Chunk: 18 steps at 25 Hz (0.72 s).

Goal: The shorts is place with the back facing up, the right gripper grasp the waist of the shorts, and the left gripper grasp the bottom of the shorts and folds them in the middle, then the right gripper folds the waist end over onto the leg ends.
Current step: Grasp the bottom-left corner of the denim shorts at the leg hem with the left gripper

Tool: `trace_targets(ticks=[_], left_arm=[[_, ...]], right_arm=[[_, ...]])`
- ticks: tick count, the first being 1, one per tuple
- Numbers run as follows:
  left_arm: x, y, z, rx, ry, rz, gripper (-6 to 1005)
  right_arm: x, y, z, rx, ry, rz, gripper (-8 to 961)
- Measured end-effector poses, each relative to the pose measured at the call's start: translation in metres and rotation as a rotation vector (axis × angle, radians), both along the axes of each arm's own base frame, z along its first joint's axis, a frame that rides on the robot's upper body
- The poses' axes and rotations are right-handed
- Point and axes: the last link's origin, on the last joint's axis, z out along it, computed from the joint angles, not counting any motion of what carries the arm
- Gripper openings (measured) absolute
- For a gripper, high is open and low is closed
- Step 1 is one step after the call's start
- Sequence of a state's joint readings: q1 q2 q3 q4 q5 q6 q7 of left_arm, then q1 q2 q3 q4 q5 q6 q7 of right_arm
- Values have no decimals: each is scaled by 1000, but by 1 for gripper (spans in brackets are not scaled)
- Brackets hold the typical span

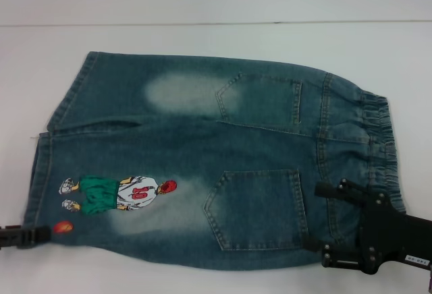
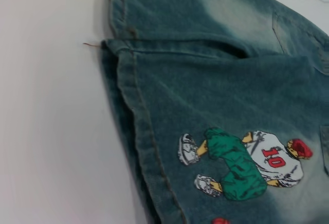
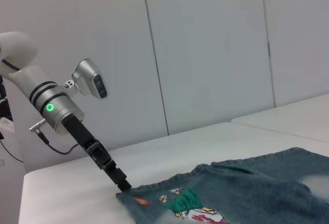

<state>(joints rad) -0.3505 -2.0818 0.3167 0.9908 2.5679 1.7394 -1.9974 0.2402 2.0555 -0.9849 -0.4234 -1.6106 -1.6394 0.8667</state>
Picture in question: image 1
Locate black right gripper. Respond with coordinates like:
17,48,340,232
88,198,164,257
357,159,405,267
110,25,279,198
303,178,432,274

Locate blue denim shorts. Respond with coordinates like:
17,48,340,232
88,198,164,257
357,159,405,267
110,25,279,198
22,50,408,270

